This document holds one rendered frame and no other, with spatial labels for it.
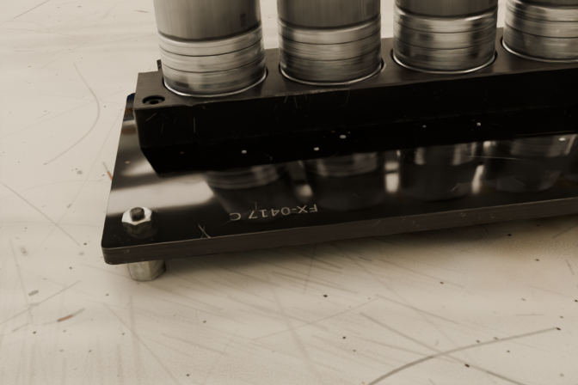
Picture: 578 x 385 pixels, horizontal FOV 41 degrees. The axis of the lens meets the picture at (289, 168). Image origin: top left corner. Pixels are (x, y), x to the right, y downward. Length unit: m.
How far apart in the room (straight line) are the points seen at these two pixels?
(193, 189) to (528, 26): 0.09
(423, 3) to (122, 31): 0.14
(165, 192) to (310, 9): 0.05
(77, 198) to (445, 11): 0.09
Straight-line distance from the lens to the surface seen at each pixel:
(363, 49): 0.18
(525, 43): 0.19
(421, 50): 0.18
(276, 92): 0.17
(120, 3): 0.32
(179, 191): 0.16
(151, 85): 0.19
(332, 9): 0.17
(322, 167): 0.16
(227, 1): 0.17
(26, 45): 0.29
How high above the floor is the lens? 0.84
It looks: 30 degrees down
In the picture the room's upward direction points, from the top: 4 degrees counter-clockwise
